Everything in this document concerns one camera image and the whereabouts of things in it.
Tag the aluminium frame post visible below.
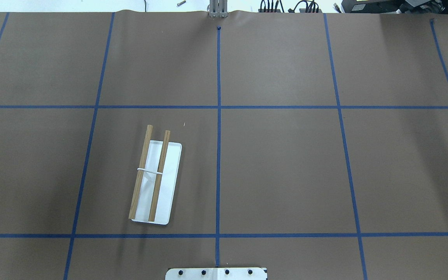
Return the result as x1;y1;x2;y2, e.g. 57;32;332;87
208;0;229;18

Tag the black monitor stand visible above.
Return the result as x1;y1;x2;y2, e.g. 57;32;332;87
341;0;448;14

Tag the black usb hub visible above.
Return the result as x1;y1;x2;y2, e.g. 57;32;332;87
288;0;322;14
258;0;285;13

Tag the white wooden towel rack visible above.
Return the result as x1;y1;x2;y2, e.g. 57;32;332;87
128;125;182;226

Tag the black usb hub left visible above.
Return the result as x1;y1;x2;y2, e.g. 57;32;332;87
258;0;285;13

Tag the black usb hub right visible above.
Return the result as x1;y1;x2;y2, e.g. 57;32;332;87
288;0;322;14

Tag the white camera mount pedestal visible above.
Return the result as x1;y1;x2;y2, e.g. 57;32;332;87
165;267;268;280

